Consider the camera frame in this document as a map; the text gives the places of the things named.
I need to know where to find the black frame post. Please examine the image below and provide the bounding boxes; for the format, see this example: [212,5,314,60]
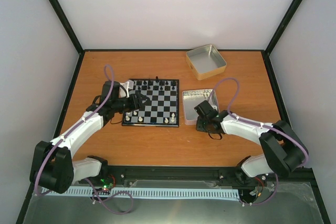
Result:
[48,0,84,55]
[265,0,303,57]

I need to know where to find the gold square tin box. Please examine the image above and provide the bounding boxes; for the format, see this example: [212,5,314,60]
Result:
[186,44,227,80]

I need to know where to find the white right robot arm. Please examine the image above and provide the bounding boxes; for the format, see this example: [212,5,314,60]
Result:
[194,101,309,185]

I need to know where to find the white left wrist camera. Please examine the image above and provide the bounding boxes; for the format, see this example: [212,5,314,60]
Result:
[119,80,134,98]

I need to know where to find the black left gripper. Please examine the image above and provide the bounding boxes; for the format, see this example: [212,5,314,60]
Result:
[113,93,150,113]

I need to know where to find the black frame post left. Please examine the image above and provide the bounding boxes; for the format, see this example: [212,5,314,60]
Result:
[48,0,84,55]

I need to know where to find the silver embossed tin tray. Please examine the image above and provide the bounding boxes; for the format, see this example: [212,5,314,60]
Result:
[182,89,213,125]

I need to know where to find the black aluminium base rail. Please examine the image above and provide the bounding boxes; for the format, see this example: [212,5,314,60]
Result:
[36,165,314,183]

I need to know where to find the black and silver chessboard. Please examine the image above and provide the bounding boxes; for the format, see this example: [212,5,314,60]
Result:
[121,78,179,127]

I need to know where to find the black frame post right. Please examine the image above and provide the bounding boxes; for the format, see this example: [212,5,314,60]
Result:
[265,0,303,57]

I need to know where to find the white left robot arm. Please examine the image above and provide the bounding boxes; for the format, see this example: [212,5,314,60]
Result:
[29,80,149,195]

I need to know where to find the light blue slotted cable duct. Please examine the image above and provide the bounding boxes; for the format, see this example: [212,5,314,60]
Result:
[47,185,239,201]

